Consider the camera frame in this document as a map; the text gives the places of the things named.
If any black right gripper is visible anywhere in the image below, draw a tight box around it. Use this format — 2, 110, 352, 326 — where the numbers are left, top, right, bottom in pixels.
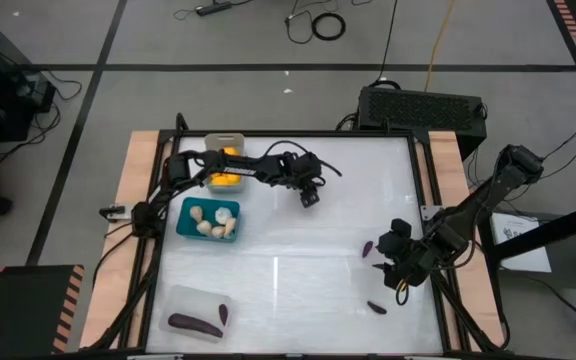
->
371, 233, 440, 290

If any large yellow produce toy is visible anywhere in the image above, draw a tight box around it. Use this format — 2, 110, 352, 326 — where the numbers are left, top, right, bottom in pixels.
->
209, 171, 243, 189

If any long dark purple eggplant toy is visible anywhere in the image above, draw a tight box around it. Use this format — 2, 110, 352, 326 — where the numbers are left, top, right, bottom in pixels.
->
167, 312, 224, 339

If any pale grey plastic basket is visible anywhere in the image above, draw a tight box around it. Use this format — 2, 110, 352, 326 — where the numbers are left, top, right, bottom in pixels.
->
203, 132, 247, 195

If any wooden side board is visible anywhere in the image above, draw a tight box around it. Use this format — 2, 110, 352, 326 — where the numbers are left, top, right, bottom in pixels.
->
427, 130, 507, 350
78, 130, 162, 350

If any teal plastic basket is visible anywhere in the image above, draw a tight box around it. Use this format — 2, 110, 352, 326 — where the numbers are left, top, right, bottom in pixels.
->
175, 196, 242, 244

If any white cardboard box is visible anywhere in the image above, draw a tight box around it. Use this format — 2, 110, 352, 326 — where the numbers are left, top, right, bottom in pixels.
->
490, 212, 553, 274

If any black computer case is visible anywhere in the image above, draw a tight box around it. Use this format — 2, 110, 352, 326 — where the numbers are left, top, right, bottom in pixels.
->
356, 85, 488, 161

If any clear plastic basket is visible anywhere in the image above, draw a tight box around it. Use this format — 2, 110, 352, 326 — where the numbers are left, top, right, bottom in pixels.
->
157, 284, 234, 344

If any black metal beam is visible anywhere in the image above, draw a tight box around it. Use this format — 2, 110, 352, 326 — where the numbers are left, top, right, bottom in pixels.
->
477, 197, 576, 261

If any black power strip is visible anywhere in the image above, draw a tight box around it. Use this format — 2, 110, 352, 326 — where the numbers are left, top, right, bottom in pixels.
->
195, 1, 233, 16

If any black equipment stack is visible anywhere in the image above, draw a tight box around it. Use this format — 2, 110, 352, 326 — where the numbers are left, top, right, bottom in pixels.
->
0, 27, 57, 144

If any black table frame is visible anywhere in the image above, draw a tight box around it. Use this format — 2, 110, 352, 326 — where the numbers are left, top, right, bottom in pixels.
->
140, 112, 504, 354

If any coiled black cable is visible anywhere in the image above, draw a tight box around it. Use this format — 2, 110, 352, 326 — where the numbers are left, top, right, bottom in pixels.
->
310, 12, 347, 42

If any black hanging cable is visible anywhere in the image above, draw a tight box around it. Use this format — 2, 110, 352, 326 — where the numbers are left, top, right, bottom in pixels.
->
378, 0, 399, 85

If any yellow hanging cable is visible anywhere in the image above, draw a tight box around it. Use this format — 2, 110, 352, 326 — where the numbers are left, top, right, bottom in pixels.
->
423, 0, 457, 93

